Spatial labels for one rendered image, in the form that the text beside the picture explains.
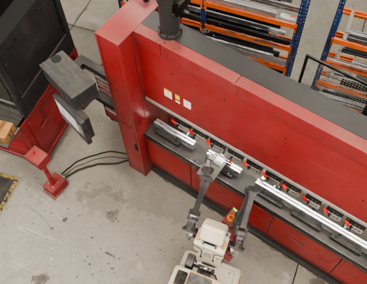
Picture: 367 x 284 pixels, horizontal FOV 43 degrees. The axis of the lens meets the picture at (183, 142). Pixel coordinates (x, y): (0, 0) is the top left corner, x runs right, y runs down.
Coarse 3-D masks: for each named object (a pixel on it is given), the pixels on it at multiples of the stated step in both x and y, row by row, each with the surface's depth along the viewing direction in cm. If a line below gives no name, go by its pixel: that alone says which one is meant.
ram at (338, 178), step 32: (160, 64) 391; (160, 96) 434; (192, 96) 399; (224, 96) 369; (224, 128) 407; (256, 128) 375; (288, 128) 349; (288, 160) 382; (320, 160) 354; (352, 160) 330; (320, 192) 388; (352, 192) 360
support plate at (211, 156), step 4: (212, 156) 462; (212, 160) 460; (212, 164) 458; (224, 164) 458; (200, 168) 456; (216, 168) 455; (220, 168) 455; (196, 172) 454; (200, 172) 453; (216, 172) 453; (212, 176) 451; (216, 176) 452; (212, 180) 449
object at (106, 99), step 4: (100, 92) 480; (100, 96) 477; (104, 96) 477; (108, 96) 477; (100, 100) 482; (104, 100) 474; (108, 100) 474; (112, 100) 474; (88, 104) 480; (104, 104) 480; (108, 104) 479; (112, 104) 472; (84, 108) 478; (112, 108) 477
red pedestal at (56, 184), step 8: (32, 152) 490; (40, 152) 493; (32, 160) 488; (40, 160) 488; (48, 160) 498; (40, 168) 492; (48, 176) 529; (56, 176) 554; (48, 184) 548; (56, 184) 548; (64, 184) 555; (48, 192) 556; (56, 192) 549
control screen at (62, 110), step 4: (56, 100) 432; (60, 108) 441; (64, 112) 438; (64, 116) 451; (68, 116) 435; (68, 120) 447; (72, 120) 432; (72, 124) 444; (76, 124) 429; (76, 128) 443
